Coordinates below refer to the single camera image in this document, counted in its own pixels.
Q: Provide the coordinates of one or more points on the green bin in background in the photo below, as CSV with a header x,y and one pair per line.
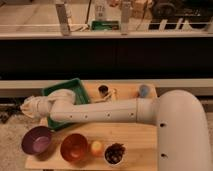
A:
x,y
105,25

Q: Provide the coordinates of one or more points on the white sign post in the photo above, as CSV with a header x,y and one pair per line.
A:
x,y
100,10

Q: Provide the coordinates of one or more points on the purple bowl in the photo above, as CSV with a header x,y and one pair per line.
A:
x,y
36,140

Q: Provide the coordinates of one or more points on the orange bowl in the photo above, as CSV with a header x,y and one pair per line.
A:
x,y
74,148

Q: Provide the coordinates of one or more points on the green plastic tray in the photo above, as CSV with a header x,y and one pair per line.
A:
x,y
77,87

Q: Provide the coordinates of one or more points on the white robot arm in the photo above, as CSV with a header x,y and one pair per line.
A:
x,y
182,130

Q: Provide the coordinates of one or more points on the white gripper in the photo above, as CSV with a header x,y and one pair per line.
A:
x,y
30,107

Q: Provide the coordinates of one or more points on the small dark cup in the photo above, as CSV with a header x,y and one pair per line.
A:
x,y
103,90

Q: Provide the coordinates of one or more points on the orange fruit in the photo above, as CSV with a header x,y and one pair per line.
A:
x,y
96,148

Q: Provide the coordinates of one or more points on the grey post left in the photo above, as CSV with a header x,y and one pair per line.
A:
x,y
62,13

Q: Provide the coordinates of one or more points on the grey post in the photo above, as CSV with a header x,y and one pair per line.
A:
x,y
62,13
125,14

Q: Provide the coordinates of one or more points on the white cup with dark contents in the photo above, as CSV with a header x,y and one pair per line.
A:
x,y
114,153

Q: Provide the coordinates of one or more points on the wooden board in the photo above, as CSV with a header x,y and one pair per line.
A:
x,y
139,140

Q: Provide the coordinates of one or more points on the grey post right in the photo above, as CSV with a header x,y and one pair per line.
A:
x,y
125,14

